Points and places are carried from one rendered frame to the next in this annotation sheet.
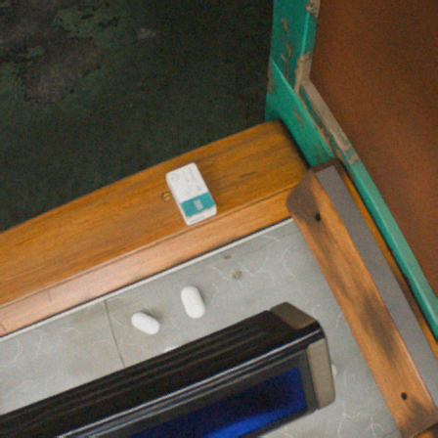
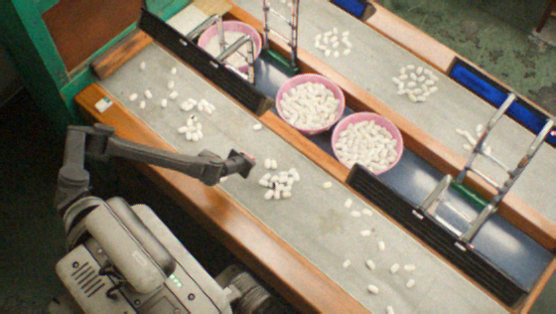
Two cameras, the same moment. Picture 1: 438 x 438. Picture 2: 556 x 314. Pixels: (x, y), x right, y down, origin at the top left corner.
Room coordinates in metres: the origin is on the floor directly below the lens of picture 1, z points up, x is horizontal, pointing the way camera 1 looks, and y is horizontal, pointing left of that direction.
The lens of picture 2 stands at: (0.25, 1.50, 2.59)
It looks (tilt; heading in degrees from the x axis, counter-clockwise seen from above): 60 degrees down; 247
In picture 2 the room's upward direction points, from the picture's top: 1 degrees counter-clockwise
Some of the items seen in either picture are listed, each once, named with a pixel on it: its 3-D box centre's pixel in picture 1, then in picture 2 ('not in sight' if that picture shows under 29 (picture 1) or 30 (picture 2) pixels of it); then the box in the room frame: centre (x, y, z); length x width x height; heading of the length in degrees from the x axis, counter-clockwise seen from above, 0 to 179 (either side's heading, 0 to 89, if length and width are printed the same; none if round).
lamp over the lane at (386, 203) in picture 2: not in sight; (436, 231); (-0.41, 1.11, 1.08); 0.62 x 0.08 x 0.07; 115
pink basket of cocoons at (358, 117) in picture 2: not in sight; (365, 148); (-0.49, 0.61, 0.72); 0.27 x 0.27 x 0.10
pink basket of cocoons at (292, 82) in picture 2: not in sight; (310, 107); (-0.37, 0.35, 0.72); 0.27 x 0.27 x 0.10
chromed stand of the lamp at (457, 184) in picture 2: not in sight; (500, 155); (-0.85, 0.91, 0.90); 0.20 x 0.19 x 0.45; 115
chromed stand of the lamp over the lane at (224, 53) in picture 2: not in sight; (222, 75); (-0.08, 0.19, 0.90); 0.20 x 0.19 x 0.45; 115
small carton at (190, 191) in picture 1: (191, 194); (103, 104); (0.38, 0.04, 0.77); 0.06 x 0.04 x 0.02; 25
